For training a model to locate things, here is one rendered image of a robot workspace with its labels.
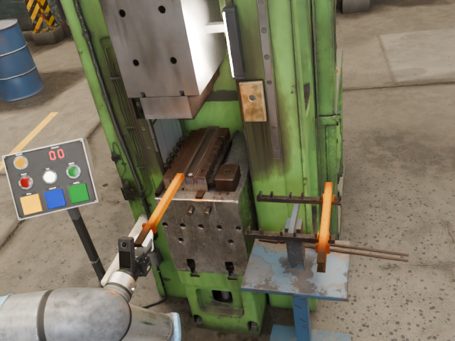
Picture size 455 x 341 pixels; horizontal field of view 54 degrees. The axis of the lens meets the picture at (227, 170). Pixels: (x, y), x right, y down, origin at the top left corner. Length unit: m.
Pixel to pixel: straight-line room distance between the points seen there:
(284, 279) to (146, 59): 0.98
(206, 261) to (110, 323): 1.27
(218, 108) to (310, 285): 0.99
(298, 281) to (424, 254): 1.29
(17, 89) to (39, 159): 4.39
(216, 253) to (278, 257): 0.34
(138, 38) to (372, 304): 1.81
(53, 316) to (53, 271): 2.41
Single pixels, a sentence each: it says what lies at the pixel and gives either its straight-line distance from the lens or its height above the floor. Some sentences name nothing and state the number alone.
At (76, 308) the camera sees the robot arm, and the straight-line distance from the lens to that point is 0.89.
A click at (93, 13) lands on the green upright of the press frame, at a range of 1.91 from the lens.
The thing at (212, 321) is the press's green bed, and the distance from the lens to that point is 2.50.
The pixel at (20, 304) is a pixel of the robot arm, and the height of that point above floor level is 1.44.
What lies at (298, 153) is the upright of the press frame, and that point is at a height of 1.02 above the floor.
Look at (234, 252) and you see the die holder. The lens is 2.05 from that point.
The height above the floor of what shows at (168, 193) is 1.06.
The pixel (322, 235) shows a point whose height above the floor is 0.98.
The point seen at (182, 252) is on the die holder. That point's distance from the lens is 2.15.
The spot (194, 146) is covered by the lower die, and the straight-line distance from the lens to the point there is 2.13.
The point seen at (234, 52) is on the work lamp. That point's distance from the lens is 1.70.
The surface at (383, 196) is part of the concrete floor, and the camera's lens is 3.33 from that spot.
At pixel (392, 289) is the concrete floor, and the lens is 2.72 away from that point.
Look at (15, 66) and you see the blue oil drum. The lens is 6.32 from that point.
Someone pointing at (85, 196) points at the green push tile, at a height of 0.99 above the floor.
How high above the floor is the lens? 2.04
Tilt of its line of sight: 33 degrees down
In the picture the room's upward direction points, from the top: 10 degrees counter-clockwise
